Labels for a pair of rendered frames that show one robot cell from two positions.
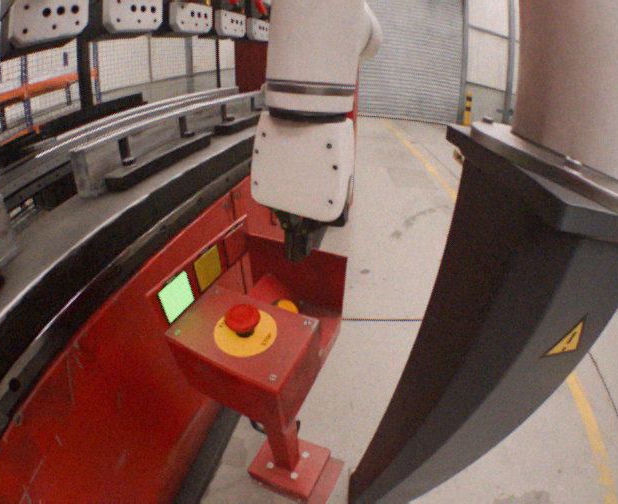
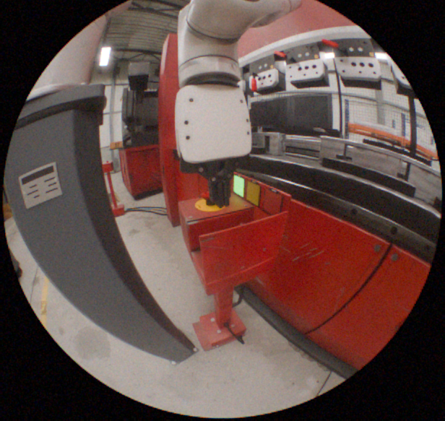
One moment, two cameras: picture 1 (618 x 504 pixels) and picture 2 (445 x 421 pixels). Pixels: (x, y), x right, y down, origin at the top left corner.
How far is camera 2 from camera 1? 0.48 m
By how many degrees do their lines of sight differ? 107
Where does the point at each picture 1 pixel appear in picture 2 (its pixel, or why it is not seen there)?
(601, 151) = not seen: hidden behind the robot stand
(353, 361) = (264, 401)
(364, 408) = (225, 384)
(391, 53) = not seen: outside the picture
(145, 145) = (365, 160)
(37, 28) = (296, 75)
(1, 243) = (271, 147)
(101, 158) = (330, 147)
